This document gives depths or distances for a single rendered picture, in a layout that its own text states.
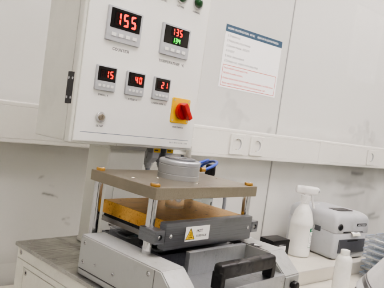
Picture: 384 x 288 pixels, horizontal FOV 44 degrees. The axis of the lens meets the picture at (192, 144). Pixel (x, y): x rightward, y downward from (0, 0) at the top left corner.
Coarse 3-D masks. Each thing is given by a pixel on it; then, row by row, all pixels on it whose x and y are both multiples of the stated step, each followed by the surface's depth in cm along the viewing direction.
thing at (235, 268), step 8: (256, 256) 81; (264, 256) 82; (272, 256) 83; (216, 264) 74; (224, 264) 74; (232, 264) 75; (240, 264) 76; (248, 264) 78; (256, 264) 79; (264, 264) 81; (272, 264) 83; (216, 272) 74; (224, 272) 73; (232, 272) 75; (240, 272) 76; (248, 272) 78; (256, 272) 80; (264, 272) 84; (272, 272) 83; (216, 280) 74; (224, 280) 73
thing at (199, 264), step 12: (192, 252) 78; (204, 252) 80; (216, 252) 82; (228, 252) 85; (240, 252) 87; (192, 264) 78; (204, 264) 81; (192, 276) 78; (204, 276) 79; (240, 276) 82; (252, 276) 83; (264, 276) 84; (276, 276) 85
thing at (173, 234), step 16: (176, 224) 78; (192, 224) 80; (208, 224) 83; (224, 224) 87; (240, 224) 90; (256, 224) 94; (144, 240) 76; (160, 240) 75; (176, 240) 78; (192, 240) 81; (208, 240) 84; (224, 240) 87
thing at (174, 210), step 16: (112, 208) 88; (128, 208) 85; (144, 208) 86; (160, 208) 88; (176, 208) 90; (192, 208) 92; (208, 208) 95; (128, 224) 85; (144, 224) 82; (160, 224) 79
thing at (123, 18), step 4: (116, 12) 91; (120, 12) 91; (124, 12) 92; (116, 16) 91; (120, 16) 91; (124, 16) 92; (128, 16) 93; (132, 16) 93; (136, 16) 94; (116, 20) 91; (120, 20) 91; (124, 20) 92; (128, 20) 93; (132, 20) 94; (136, 20) 94; (116, 24) 91; (120, 24) 92; (124, 24) 92; (128, 24) 93; (132, 24) 94; (136, 24) 94; (124, 28) 92; (128, 28) 93; (132, 28) 94; (136, 28) 94
